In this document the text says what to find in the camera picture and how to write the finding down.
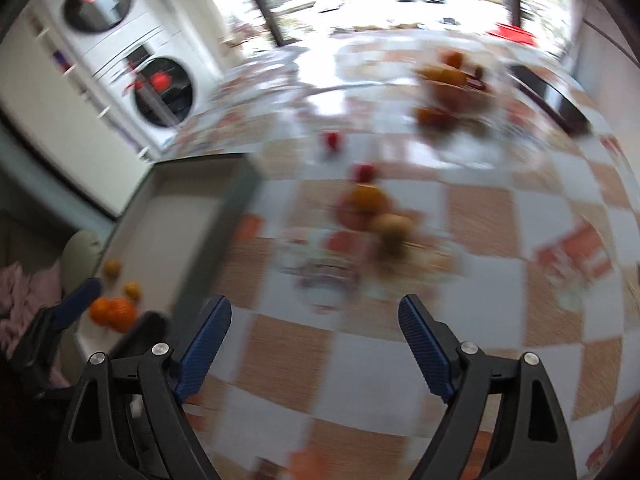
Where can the black tablet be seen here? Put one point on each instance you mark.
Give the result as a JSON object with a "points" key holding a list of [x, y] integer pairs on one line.
{"points": [[550, 95]]}

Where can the white open shelf unit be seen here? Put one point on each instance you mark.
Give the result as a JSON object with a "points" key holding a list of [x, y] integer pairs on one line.
{"points": [[65, 75]]}

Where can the pile of oranges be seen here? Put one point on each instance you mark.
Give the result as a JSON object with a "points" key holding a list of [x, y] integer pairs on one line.
{"points": [[445, 77]]}

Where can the clear glass bowl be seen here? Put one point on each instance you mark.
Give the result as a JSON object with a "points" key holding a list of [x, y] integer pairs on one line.
{"points": [[480, 125]]}

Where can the red cherry tomato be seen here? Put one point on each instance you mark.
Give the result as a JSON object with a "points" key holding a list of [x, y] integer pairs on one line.
{"points": [[330, 140], [364, 172]]}

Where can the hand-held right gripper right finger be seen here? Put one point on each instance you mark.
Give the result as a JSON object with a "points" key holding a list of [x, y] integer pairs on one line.
{"points": [[425, 350]]}

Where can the white parked car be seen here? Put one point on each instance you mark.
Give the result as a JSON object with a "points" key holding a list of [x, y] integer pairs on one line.
{"points": [[327, 3]]}

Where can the white cabinet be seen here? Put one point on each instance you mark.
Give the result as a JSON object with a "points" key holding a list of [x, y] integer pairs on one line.
{"points": [[610, 50]]}

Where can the white front-load dryer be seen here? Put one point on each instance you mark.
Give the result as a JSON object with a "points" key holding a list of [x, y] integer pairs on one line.
{"points": [[100, 0]]}

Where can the red bucket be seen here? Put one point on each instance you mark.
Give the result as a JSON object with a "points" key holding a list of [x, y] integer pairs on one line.
{"points": [[512, 35]]}

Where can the grey shallow cardboard box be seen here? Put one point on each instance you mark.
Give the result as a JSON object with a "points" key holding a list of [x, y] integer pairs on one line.
{"points": [[175, 220]]}

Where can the pink cloth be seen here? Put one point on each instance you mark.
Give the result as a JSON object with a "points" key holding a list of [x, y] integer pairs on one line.
{"points": [[25, 305]]}

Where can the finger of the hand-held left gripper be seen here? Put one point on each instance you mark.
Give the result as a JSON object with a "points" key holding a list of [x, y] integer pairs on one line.
{"points": [[75, 302], [145, 327]]}

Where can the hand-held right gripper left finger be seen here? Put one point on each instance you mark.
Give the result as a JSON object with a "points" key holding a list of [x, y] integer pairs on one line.
{"points": [[205, 345]]}

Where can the pale green cushion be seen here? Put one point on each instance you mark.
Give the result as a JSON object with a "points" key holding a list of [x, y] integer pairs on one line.
{"points": [[82, 260]]}

